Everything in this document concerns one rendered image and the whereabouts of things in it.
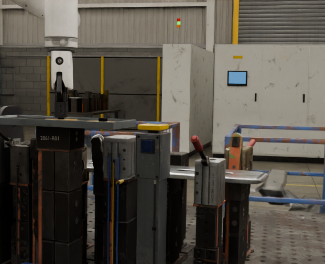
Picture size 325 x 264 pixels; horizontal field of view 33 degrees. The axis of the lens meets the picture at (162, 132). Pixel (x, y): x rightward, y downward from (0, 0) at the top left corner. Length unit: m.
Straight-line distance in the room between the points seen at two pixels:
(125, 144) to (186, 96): 8.16
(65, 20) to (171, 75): 8.33
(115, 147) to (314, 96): 8.20
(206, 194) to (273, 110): 8.17
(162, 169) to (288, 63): 8.34
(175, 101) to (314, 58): 2.46
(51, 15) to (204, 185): 0.59
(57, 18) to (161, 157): 0.44
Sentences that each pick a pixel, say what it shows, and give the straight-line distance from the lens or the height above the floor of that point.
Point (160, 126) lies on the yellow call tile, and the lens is 1.31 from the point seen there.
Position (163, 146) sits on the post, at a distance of 1.33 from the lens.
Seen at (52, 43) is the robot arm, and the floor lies 1.36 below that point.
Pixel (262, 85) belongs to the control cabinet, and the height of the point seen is 1.30.
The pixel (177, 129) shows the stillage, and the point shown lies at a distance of 4.78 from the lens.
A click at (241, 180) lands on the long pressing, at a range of 1.55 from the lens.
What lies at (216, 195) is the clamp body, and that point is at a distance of 1.46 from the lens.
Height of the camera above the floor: 1.25
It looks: 5 degrees down
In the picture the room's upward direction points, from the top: 1 degrees clockwise
